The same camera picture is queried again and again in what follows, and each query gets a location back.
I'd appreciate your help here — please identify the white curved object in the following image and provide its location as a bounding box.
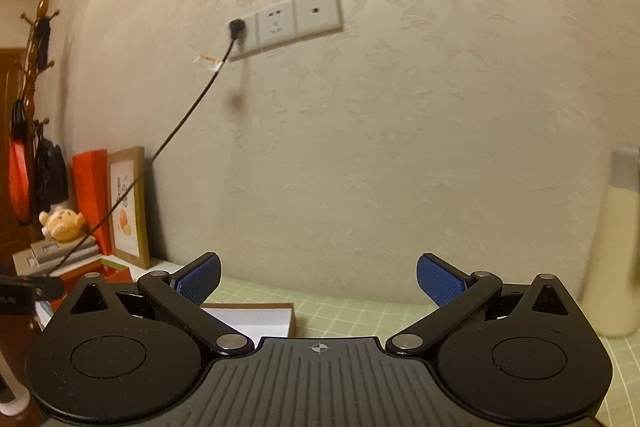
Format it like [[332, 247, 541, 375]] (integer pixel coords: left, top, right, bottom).
[[0, 372, 32, 419]]

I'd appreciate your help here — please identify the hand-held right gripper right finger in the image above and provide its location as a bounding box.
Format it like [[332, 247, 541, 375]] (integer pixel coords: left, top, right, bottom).
[[386, 252, 581, 355]]

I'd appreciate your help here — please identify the white blank wall plate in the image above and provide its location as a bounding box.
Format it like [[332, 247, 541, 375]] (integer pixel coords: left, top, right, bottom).
[[292, 0, 344, 36]]

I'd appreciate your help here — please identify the orange red hanging bag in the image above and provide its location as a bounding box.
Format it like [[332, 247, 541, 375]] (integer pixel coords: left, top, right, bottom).
[[7, 99, 37, 226]]

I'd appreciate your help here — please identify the small grey box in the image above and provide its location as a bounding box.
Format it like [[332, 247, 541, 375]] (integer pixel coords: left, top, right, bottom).
[[30, 238, 99, 259]]

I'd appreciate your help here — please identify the black hanging bag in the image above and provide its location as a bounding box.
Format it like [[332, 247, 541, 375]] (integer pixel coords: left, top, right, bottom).
[[33, 137, 70, 210]]

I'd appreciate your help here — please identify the cream container with grey lid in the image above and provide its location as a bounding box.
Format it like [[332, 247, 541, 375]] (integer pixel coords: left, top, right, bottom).
[[579, 144, 640, 341]]

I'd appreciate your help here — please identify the tan teddy bear plush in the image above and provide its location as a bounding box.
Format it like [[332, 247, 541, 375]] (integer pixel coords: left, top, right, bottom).
[[38, 205, 86, 243]]

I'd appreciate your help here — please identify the brown cardboard box white inside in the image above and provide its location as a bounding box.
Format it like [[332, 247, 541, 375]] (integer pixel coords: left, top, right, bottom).
[[199, 302, 297, 341]]

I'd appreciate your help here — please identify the black power cable with plug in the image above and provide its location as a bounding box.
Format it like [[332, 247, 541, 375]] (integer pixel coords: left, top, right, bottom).
[[47, 19, 246, 278]]

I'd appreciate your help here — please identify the large grey box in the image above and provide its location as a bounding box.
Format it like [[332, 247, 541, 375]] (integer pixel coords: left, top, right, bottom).
[[12, 251, 102, 278]]

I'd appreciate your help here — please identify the white orange cable tag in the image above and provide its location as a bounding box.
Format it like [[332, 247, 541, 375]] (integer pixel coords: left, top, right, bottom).
[[194, 54, 224, 73]]

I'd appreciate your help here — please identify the wooden picture frame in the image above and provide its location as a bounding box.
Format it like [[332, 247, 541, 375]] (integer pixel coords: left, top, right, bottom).
[[107, 146, 151, 271]]

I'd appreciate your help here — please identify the green checked tablecloth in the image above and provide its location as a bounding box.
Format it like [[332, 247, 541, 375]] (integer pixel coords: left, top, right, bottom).
[[150, 273, 640, 427]]

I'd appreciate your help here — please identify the wooden coat rack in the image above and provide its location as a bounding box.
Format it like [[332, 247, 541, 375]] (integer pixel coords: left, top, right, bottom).
[[14, 0, 61, 228]]

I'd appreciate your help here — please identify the black hanging strap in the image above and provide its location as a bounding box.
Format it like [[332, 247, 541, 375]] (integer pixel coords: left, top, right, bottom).
[[37, 17, 54, 68]]

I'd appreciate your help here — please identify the orange upright box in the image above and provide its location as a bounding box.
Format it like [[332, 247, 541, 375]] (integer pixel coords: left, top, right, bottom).
[[72, 149, 114, 256]]

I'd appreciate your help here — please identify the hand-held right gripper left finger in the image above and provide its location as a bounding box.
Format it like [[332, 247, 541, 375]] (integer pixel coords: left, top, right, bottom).
[[62, 251, 256, 355]]

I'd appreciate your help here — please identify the white wall socket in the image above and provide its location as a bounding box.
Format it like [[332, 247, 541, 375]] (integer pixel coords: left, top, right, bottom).
[[227, 9, 260, 60], [255, 0, 297, 48]]

